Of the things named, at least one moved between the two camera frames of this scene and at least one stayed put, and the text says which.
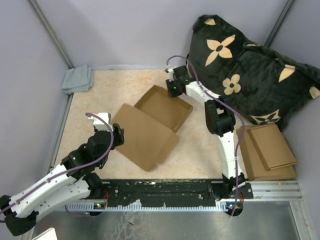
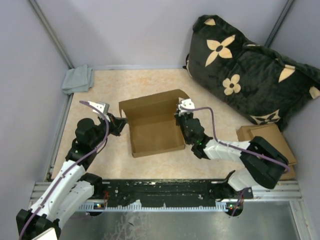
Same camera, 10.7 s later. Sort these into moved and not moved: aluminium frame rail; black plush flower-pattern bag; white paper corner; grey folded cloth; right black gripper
Moved: right black gripper
Not moved: aluminium frame rail; grey folded cloth; white paper corner; black plush flower-pattern bag
